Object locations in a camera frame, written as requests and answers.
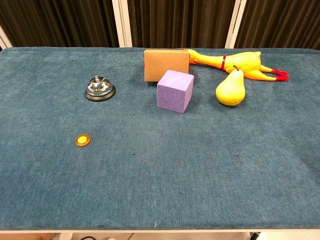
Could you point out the blue felt table cover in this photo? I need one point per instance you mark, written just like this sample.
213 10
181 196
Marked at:
160 162

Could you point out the white frame post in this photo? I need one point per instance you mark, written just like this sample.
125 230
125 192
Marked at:
235 25
122 22
5 40

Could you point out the yellow rubber chicken toy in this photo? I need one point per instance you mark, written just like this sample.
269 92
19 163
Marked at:
250 62

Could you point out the small yellow round disc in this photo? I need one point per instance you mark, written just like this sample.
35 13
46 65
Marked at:
82 140

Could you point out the yellow toy pear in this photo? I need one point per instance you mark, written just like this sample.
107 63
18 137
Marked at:
231 92

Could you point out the brown cardboard carry box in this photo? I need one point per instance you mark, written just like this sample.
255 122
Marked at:
165 65

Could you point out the purple foam cube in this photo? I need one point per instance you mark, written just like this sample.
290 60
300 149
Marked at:
172 95

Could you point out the dark pleated curtain panel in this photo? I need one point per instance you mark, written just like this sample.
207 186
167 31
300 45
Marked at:
62 22
282 22
180 22

